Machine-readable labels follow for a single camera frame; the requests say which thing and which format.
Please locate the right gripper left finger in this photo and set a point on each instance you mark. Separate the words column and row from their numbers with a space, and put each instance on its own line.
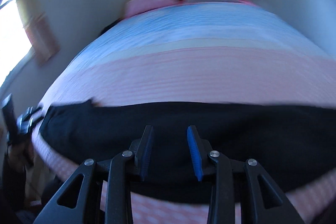
column 99, row 192

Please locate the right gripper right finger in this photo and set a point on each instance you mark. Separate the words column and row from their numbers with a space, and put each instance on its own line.
column 262, row 202

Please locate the black pants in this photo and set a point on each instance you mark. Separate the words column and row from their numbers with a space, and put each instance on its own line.
column 295, row 144

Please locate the left hand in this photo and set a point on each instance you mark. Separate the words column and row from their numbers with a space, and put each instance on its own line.
column 16, row 158

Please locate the side window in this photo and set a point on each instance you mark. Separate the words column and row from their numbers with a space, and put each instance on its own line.
column 14, row 43

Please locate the side window curtain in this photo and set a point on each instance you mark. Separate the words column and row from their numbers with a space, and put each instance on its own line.
column 38, row 31

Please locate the pink blue polka-dot bedsheet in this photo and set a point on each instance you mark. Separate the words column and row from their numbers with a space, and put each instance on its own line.
column 205, row 52

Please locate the black cloth beside bed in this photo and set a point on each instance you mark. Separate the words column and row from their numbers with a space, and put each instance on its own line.
column 108, row 27

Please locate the pink pillow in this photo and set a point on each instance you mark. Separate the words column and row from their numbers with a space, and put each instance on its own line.
column 135, row 7

